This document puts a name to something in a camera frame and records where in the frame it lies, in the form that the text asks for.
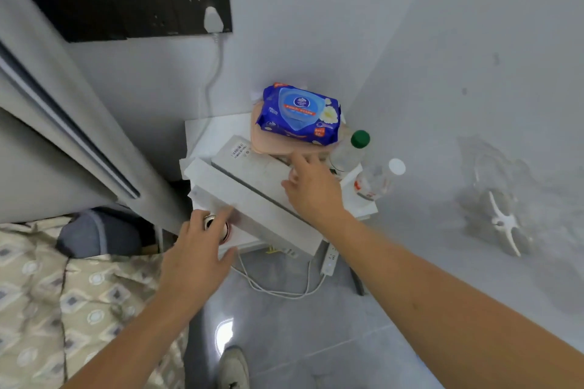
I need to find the person's right forearm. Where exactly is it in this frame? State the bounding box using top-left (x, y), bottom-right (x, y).
top-left (319, 211), bottom-right (584, 389)

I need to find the person's left hand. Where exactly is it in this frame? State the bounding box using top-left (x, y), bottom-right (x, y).
top-left (157, 207), bottom-right (239, 313)

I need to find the long white cardboard box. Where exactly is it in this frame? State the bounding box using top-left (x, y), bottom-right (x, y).
top-left (182, 157), bottom-right (326, 257)

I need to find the round metal tin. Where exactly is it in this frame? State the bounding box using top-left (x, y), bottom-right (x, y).
top-left (203, 214), bottom-right (232, 245)

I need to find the white box with barcode label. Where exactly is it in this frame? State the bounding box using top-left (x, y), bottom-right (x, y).
top-left (211, 135), bottom-right (298, 191)

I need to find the white power strip cable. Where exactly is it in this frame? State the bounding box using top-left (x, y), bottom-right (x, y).
top-left (230, 256), bottom-right (330, 301)

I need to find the person's white shoe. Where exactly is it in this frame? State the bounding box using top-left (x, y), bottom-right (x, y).
top-left (216, 346), bottom-right (251, 389)

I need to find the white power strip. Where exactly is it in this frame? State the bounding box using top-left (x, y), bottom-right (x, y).
top-left (320, 242), bottom-right (341, 277)

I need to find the white cap clear bottle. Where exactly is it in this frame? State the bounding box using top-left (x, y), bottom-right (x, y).
top-left (353, 158), bottom-right (407, 201)

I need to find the person's left forearm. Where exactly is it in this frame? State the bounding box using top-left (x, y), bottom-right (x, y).
top-left (63, 295), bottom-right (203, 389)

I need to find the person's right hand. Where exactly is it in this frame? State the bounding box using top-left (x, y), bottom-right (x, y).
top-left (280, 150), bottom-right (355, 231)

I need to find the dark grey pillow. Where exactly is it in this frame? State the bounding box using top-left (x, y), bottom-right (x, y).
top-left (56, 209), bottom-right (143, 260)

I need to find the white plug cable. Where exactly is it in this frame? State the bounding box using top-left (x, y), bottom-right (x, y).
top-left (202, 33), bottom-right (227, 129)

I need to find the white plug adapter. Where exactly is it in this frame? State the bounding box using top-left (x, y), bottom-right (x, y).
top-left (203, 6), bottom-right (225, 35)

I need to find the white plastic fan stand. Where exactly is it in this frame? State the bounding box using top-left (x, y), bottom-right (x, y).
top-left (487, 190), bottom-right (524, 257)

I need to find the white bedside table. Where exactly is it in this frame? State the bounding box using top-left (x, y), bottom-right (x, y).
top-left (179, 112), bottom-right (379, 257)

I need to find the black wall socket panel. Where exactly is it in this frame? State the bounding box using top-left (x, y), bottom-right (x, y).
top-left (18, 0), bottom-right (233, 43)

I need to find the blue wet wipes pack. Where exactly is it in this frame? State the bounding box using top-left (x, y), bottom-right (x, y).
top-left (255, 82), bottom-right (342, 147)

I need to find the green cap clear bottle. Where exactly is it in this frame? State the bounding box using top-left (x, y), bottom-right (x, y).
top-left (328, 130), bottom-right (371, 176)

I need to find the patterned beige bed cover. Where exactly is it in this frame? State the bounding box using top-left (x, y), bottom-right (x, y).
top-left (0, 215), bottom-right (190, 389)

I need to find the grey bed headboard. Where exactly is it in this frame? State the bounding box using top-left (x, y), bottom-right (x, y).
top-left (0, 0), bottom-right (184, 235)

